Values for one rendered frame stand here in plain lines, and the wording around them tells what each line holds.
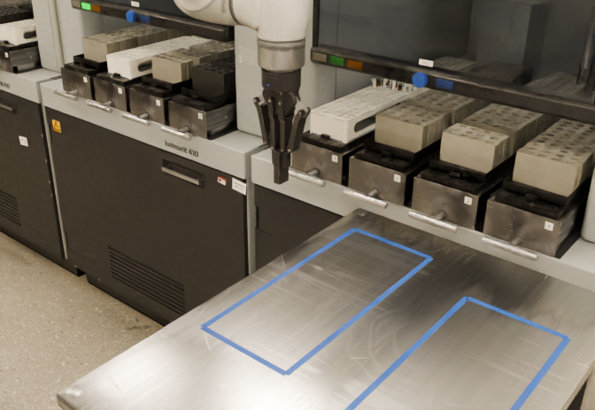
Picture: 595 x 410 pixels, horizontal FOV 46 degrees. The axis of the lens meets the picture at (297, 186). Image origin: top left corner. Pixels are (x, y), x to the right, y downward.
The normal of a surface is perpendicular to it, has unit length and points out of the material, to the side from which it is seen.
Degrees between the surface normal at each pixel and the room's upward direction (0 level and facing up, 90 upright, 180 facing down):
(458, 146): 90
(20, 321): 0
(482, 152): 90
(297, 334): 0
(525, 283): 0
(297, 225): 90
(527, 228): 90
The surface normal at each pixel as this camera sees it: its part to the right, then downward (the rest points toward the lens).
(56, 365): 0.01, -0.90
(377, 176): -0.63, 0.33
